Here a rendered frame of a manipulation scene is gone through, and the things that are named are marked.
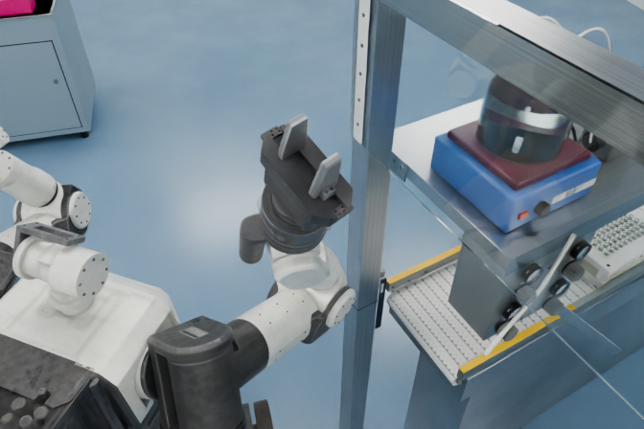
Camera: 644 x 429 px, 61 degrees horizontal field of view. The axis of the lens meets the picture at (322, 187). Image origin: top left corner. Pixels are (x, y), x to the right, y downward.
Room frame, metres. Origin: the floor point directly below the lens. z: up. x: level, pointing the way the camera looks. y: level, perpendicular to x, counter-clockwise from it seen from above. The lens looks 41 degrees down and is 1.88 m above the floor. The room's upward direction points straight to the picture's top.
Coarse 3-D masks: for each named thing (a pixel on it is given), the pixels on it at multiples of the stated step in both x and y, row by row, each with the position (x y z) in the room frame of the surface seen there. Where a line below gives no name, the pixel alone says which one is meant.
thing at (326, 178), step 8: (336, 152) 0.41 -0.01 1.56; (328, 160) 0.40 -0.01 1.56; (336, 160) 0.41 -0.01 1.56; (320, 168) 0.40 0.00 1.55; (328, 168) 0.40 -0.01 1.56; (336, 168) 0.41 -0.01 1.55; (320, 176) 0.40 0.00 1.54; (328, 176) 0.41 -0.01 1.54; (336, 176) 0.42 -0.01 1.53; (312, 184) 0.41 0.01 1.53; (320, 184) 0.41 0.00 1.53; (328, 184) 0.42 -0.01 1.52; (312, 192) 0.41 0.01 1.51; (320, 192) 0.42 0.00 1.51; (328, 192) 0.42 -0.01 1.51
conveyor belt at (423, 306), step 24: (456, 264) 0.93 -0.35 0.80; (408, 288) 0.85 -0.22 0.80; (432, 288) 0.85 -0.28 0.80; (408, 312) 0.78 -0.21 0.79; (432, 312) 0.78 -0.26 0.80; (456, 312) 0.78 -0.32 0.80; (432, 336) 0.72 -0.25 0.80; (456, 336) 0.72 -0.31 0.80; (456, 360) 0.65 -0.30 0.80; (456, 384) 0.62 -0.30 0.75
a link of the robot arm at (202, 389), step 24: (240, 336) 0.45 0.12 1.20; (168, 360) 0.40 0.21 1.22; (216, 360) 0.39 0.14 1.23; (240, 360) 0.42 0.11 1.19; (264, 360) 0.44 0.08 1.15; (192, 384) 0.37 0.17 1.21; (216, 384) 0.37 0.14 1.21; (240, 384) 0.39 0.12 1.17; (192, 408) 0.35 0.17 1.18; (216, 408) 0.35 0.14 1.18; (240, 408) 0.37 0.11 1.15
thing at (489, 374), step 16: (432, 272) 0.91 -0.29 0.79; (400, 320) 0.82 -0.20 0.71; (544, 336) 0.73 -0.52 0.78; (512, 352) 0.68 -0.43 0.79; (528, 352) 0.71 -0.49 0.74; (496, 368) 0.66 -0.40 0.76; (512, 368) 0.69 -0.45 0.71; (448, 384) 0.65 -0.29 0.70; (464, 384) 0.62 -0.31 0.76; (480, 384) 0.64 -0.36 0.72
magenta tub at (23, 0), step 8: (0, 0) 2.52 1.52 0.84; (8, 0) 2.53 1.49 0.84; (16, 0) 2.54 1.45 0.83; (24, 0) 2.55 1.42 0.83; (32, 0) 2.61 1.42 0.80; (0, 8) 2.52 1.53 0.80; (8, 8) 2.53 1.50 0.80; (16, 8) 2.54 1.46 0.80; (24, 8) 2.55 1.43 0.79; (32, 8) 2.57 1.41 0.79
